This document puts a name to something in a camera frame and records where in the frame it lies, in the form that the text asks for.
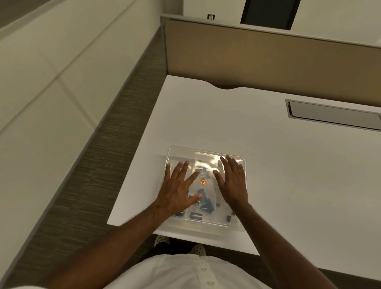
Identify black trousers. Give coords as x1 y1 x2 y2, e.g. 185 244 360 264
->
139 235 230 260

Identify white button shirt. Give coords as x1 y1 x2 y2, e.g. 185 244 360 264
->
103 254 272 289

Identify dark wall panel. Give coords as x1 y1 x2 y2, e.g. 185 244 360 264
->
240 0 301 30

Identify clear plastic storage box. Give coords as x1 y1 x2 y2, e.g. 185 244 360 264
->
155 145 247 233

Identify silver desk cable flap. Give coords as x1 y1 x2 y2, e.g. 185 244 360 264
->
285 99 381 132

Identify person's left forearm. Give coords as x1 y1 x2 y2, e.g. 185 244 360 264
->
45 202 175 289

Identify person's right hand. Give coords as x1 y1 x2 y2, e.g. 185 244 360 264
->
213 155 249 206

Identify tan desk partition panel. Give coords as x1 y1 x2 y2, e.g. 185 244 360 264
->
160 14 381 108

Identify pile of black binder clips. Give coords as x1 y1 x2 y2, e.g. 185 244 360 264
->
175 159 236 224

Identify person's left hand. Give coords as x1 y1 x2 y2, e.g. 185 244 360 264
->
154 161 202 217

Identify clear plastic box lid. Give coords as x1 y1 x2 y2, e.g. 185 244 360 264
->
155 145 246 232

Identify person's right forearm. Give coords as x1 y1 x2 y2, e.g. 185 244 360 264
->
230 202 339 289

